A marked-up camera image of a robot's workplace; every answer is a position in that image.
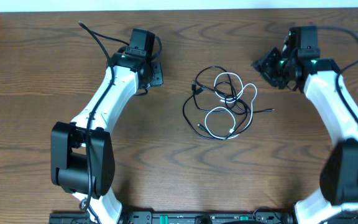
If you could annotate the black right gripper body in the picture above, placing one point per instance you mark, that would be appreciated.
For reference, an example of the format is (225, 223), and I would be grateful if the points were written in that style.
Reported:
(283, 74)

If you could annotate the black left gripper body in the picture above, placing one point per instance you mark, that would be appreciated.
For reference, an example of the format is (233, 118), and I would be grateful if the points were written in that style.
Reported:
(156, 76)

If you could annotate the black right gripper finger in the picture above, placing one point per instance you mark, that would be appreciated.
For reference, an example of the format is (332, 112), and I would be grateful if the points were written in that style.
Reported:
(270, 76)
(269, 60)

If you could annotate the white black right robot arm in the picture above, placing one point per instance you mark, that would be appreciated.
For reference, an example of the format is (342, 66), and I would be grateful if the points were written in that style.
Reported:
(320, 79)

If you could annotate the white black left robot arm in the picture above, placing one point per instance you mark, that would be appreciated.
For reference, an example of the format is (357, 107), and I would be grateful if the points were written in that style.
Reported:
(82, 159)

